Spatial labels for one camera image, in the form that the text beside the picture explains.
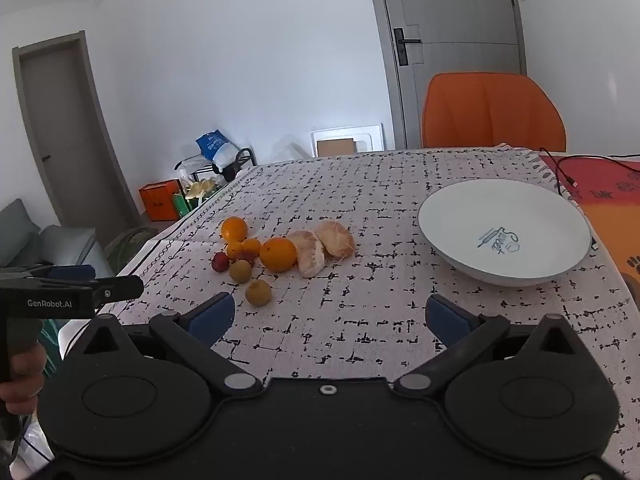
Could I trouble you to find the brown grey door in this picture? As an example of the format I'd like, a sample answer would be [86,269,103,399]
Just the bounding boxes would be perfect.
[12,32,142,232]

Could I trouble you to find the pale yellow bunch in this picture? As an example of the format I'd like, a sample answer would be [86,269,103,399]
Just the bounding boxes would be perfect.
[184,178,219,199]

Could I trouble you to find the person's left hand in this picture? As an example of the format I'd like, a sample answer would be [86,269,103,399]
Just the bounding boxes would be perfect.
[0,341,47,417]

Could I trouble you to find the bread roll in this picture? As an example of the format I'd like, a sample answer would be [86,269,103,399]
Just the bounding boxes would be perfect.
[315,220,356,261]

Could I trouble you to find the white plate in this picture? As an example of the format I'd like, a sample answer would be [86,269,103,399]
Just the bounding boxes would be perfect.
[418,178,592,288]

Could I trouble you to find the black door handle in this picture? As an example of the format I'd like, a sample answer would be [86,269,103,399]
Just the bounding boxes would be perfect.
[393,27,422,66]

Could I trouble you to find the orange red table mat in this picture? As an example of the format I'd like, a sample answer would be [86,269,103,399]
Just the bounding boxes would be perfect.
[536,154,640,311]

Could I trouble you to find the black metal rack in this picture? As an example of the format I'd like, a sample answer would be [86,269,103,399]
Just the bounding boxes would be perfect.
[175,147,257,184]

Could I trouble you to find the white black patterned tablecloth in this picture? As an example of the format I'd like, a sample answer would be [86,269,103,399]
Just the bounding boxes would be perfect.
[95,147,640,480]

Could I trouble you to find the medium orange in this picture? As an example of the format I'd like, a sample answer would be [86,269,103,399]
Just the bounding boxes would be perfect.
[221,216,249,242]

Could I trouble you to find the green bag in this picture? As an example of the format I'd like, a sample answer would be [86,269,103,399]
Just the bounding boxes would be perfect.
[172,192,202,220]

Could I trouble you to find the peeled pomelo piece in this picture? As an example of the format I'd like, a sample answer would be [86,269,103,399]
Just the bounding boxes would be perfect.
[287,230,327,279]

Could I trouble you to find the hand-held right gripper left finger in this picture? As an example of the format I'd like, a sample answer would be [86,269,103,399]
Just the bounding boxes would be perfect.
[79,291,264,400]

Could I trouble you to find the greenish yellow round fruit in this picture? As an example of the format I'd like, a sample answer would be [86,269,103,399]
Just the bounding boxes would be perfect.
[245,279,272,307]

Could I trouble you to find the orange box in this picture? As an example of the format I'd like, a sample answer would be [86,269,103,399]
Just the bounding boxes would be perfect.
[139,180,183,222]

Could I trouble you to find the blue plastic bag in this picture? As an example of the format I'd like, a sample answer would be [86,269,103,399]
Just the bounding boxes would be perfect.
[195,131,237,166]

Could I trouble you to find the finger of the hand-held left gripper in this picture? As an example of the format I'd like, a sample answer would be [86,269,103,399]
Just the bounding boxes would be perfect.
[0,264,97,284]
[75,274,145,308]

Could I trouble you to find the grey sofa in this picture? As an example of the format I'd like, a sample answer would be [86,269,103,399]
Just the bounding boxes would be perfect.
[0,198,109,281]

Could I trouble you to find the black cable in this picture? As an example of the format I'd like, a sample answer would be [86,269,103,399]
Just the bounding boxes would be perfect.
[539,148,640,191]

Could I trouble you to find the white foam packaging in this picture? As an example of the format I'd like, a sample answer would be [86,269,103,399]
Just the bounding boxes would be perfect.
[310,123,385,158]

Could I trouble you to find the orange chair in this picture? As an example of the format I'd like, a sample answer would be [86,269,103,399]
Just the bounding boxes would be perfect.
[421,73,567,153]

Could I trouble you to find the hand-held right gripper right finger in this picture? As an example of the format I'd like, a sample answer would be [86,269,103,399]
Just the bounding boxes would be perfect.
[391,293,584,400]

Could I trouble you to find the green backpack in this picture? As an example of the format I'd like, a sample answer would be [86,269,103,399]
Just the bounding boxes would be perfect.
[104,227,159,277]

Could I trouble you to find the cardboard piece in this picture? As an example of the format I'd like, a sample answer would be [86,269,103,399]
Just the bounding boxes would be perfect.
[316,139,357,157]

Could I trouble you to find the large orange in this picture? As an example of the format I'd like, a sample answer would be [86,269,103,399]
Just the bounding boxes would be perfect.
[259,236,298,273]

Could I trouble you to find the green plastic object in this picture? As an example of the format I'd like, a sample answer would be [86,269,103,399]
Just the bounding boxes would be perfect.
[42,319,67,377]

